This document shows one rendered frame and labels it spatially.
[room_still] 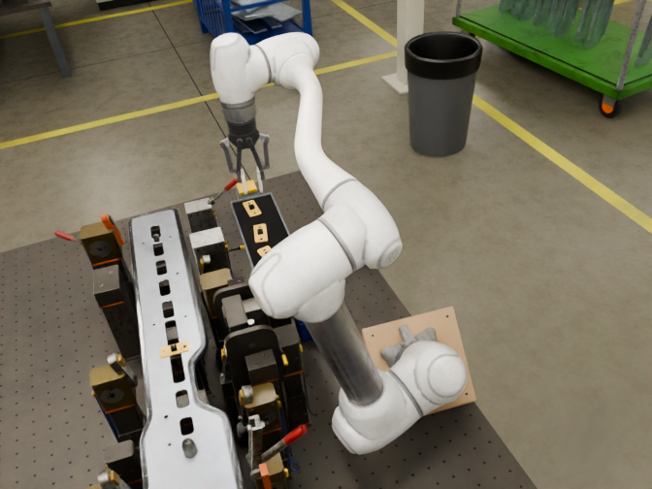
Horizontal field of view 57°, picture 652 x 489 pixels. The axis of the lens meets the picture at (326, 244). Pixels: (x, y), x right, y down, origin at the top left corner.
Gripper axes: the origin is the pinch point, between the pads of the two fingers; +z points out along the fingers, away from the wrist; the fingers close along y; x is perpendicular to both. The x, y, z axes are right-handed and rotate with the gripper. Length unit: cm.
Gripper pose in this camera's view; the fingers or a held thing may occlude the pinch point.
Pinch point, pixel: (251, 180)
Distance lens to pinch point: 174.2
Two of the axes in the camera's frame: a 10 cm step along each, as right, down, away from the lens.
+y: -9.9, 1.3, -0.5
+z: 0.7, 7.7, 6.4
